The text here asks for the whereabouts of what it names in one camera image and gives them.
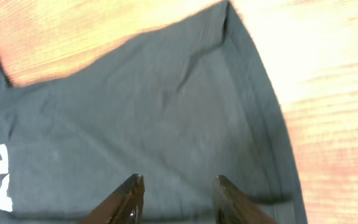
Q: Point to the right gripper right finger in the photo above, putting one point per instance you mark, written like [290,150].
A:
[232,206]

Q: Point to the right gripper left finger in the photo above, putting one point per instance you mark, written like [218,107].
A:
[123,206]

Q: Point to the black t-shirt white letters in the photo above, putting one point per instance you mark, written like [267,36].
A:
[179,106]

